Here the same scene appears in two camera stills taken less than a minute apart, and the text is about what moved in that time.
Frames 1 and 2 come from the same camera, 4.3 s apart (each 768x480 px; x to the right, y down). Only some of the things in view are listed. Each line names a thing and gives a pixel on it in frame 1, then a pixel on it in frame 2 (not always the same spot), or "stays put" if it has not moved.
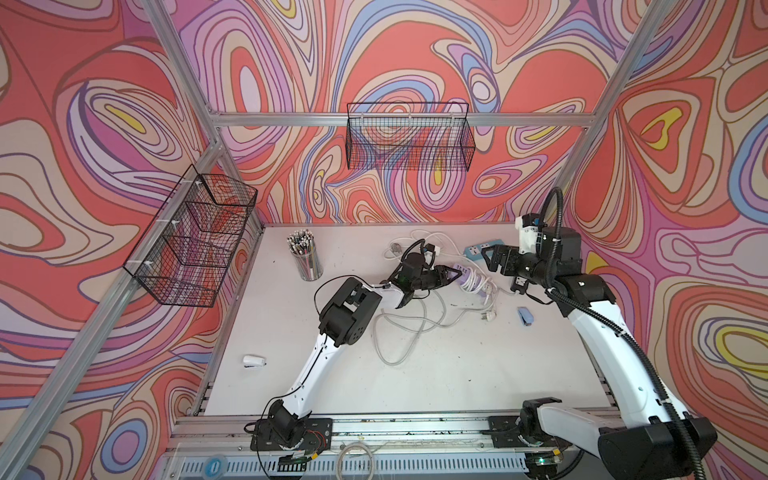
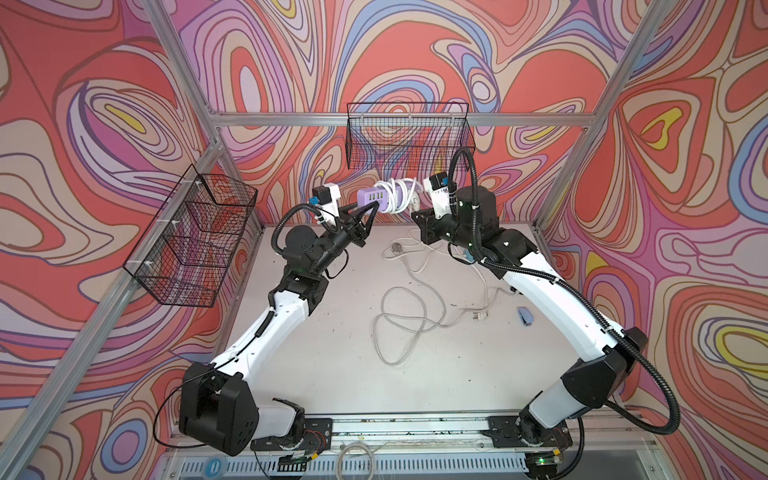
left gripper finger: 440,275 to 354,213
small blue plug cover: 525,316 stays put
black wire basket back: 409,136 stays put
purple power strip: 472,280 to 379,195
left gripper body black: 426,281 to 346,236
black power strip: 410,272 to 396,247
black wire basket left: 186,252 stays put
